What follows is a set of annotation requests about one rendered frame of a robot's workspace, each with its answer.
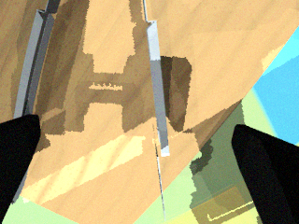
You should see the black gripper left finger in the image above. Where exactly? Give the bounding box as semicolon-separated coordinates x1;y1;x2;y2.
0;113;41;224

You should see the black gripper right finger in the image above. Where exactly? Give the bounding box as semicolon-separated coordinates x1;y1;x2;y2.
231;124;299;224

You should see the light wooden board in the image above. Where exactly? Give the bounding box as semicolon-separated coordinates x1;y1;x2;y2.
0;0;299;224

